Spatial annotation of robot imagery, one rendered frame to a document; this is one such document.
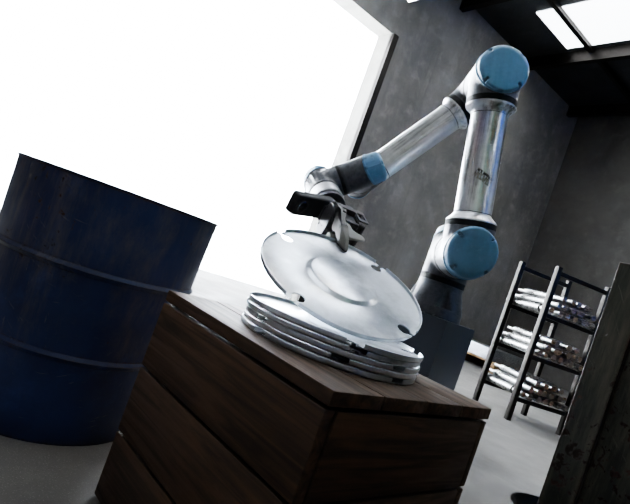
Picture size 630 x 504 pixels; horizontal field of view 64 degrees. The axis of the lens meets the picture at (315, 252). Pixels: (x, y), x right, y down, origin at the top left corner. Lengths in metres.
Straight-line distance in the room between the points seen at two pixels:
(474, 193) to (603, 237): 7.46
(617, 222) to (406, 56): 4.10
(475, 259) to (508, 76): 0.41
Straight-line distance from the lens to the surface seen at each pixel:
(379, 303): 0.83
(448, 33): 7.11
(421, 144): 1.34
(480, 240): 1.17
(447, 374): 1.34
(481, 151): 1.23
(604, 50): 7.73
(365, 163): 1.18
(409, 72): 6.56
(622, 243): 8.51
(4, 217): 1.09
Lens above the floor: 0.47
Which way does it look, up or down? 1 degrees up
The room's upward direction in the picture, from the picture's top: 20 degrees clockwise
